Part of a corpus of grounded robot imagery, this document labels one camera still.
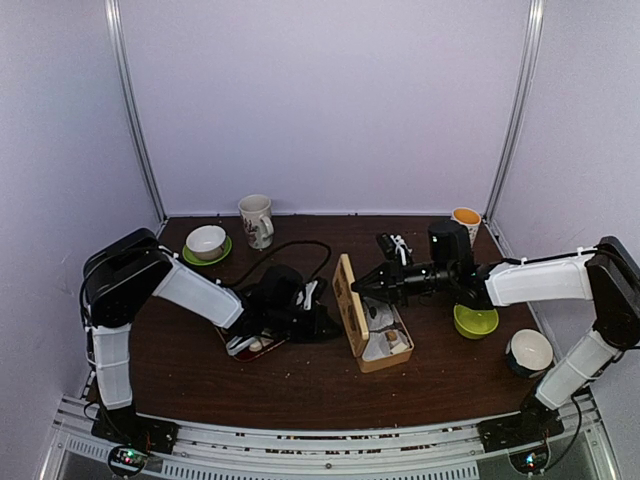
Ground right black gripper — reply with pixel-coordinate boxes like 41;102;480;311
351;253;455;308

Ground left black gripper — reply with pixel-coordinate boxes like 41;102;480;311
268;304;343;343

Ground bear print tin lid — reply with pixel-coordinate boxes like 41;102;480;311
331;253;369;358

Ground white handled metal tongs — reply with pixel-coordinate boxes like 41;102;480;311
225;336;273;357

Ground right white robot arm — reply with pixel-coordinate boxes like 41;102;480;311
351;220;639;442

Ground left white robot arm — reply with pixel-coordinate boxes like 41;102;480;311
79;228;342;444

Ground dark red chocolate tray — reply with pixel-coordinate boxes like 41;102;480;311
216;327;290;363

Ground white paper cup liner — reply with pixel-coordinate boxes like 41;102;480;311
384;330;411;356
362;337;389;362
367;305;395;332

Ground beige tin box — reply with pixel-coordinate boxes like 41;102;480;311
356;298;414;373

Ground lime green bowl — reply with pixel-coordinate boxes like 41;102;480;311
453;304;499;340

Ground orange inside white mug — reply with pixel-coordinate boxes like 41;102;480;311
451;207;482;246

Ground patterned white mug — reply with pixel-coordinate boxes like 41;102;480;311
238;194;275;250

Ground green saucer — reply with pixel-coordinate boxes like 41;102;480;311
181;236;232;266

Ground dark blue white bowl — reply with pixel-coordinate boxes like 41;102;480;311
505;329;554;379

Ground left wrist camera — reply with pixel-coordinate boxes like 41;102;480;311
295;277;328;311

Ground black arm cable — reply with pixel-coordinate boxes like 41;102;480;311
219;240;333;291

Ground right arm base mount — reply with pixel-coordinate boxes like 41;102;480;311
477;414;565;476

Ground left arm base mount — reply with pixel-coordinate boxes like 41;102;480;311
91;417;179;478

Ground right aluminium frame post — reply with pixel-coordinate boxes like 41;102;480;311
484;0;546;224

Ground aluminium frame post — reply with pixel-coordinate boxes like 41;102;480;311
484;0;546;224
104;0;168;224

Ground left aluminium frame post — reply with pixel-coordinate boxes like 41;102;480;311
104;0;168;224

